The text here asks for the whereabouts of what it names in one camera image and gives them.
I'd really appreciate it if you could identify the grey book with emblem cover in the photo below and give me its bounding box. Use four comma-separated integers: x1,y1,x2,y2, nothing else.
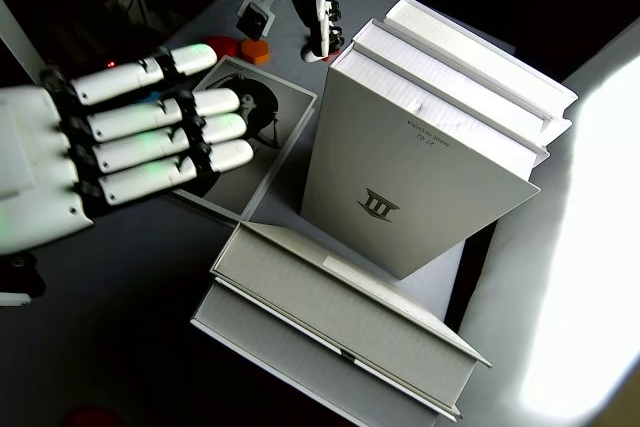
299,41,552,282

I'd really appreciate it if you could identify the red round block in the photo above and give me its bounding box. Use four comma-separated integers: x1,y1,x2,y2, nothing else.
66,405,127,427

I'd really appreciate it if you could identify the grey book with chinese characters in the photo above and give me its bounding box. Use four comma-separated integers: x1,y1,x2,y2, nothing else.
209,219,495,411

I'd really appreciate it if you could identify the orange hexagon block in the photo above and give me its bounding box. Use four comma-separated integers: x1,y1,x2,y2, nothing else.
240,38,271,65

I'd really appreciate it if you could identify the white book faint spine text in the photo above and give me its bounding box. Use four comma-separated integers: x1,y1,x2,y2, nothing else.
383,0,580,123

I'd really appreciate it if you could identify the white fashion india book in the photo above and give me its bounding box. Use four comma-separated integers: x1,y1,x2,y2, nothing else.
171,54,320,222

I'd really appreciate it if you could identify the red heart block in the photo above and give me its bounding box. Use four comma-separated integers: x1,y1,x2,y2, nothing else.
203,35,241,59

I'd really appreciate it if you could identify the grey book special issue spine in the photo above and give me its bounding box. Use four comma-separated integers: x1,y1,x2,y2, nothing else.
349,18,574,158

